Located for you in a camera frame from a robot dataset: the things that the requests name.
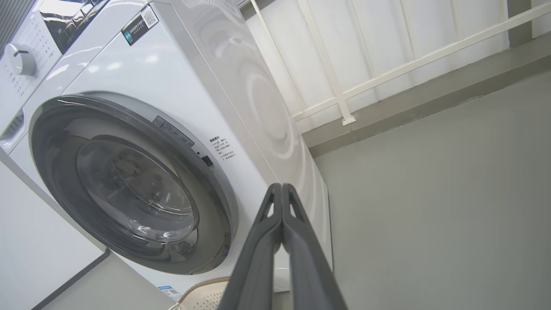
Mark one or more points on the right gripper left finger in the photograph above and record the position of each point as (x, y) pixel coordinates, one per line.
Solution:
(254, 267)

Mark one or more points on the white washer control knob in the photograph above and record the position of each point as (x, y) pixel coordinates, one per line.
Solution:
(20, 59)

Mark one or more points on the cream perforated laundry basket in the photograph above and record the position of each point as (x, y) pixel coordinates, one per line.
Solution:
(206, 297)

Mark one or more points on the white front-load washing machine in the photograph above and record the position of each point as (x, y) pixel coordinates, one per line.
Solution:
(129, 73)

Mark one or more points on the dark QR code sticker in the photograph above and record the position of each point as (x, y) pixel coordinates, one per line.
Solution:
(140, 25)

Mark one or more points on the white metal railing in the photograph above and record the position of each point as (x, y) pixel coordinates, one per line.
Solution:
(340, 97)

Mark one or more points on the round glass washer door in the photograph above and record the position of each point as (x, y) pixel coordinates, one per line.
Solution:
(137, 189)

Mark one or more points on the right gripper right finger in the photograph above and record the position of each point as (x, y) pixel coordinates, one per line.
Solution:
(310, 275)

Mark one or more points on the blue energy label sticker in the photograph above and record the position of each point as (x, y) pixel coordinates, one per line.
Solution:
(170, 292)

